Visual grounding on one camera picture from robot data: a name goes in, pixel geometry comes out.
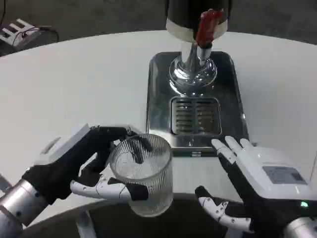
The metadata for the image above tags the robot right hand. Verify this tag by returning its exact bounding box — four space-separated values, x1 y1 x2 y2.
195 137 313 234

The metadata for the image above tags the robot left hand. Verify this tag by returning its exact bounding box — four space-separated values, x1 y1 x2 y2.
21 123 154 205

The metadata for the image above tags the clear ribbed glass cup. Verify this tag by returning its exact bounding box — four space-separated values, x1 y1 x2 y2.
108 133 174 217

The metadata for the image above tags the steel drip tray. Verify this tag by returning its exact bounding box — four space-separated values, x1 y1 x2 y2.
145 51 250 158

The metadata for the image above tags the slotted steel drip grid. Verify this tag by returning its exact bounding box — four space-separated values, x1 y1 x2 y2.
170 97 222 135

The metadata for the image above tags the dark robot torso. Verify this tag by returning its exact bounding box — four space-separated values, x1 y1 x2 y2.
22 194 252 238

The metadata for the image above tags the grey slotted electronic box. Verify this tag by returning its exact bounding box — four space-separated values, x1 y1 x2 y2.
0 18 42 49

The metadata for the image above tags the black drink dispenser chrome stand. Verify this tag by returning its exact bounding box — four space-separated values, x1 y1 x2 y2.
164 0 232 98

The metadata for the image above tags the black and red cable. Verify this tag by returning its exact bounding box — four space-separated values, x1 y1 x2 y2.
13 25 60 43

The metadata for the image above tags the red tap handle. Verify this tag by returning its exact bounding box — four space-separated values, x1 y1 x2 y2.
195 8 225 48

